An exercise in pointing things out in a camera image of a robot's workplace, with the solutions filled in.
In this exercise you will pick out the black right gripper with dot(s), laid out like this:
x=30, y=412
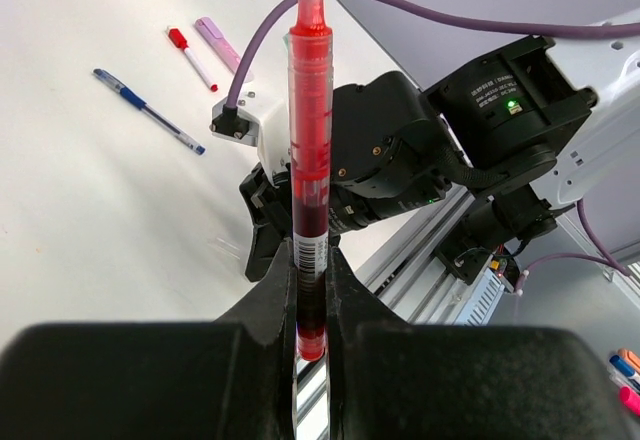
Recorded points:
x=270, y=209

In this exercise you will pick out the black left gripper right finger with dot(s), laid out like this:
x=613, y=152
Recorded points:
x=389, y=379

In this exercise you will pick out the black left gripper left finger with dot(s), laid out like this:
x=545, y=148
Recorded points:
x=228, y=378

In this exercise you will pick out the blue ballpoint pen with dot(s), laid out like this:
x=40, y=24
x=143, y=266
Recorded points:
x=138, y=103

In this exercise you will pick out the red marker pen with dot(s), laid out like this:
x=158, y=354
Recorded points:
x=310, y=119

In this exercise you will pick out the pink highlighter pen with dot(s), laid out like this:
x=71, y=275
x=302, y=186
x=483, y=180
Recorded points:
x=213, y=36

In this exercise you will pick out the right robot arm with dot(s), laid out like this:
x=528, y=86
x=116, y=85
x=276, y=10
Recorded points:
x=528, y=129

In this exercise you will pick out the clear marker cap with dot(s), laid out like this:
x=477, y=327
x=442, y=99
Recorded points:
x=225, y=247

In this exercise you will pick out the white red marker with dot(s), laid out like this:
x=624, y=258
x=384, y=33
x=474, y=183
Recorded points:
x=180, y=42

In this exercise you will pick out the coloured markers under table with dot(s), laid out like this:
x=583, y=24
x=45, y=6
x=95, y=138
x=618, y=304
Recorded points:
x=626, y=377

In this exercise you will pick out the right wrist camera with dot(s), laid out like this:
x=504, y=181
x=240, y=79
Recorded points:
x=250, y=125

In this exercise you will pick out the aluminium rail base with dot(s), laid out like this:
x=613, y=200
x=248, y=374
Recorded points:
x=406, y=275

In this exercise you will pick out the white slotted cable duct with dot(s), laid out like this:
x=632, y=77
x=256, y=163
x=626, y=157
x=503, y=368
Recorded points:
x=482, y=302

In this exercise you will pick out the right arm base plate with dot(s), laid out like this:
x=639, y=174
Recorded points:
x=470, y=260

